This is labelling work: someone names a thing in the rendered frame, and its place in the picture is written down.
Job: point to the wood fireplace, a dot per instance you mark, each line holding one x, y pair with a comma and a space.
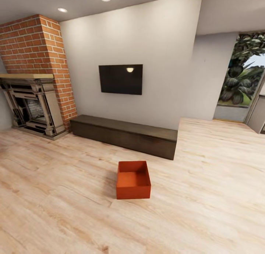
34, 105

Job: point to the storage box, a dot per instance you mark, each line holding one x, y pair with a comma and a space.
133, 180

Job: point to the wall mounted tv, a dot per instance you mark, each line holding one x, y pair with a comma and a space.
121, 79

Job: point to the fixed window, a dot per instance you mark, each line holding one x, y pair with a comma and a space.
243, 79

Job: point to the cabinet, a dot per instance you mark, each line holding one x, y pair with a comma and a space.
143, 138

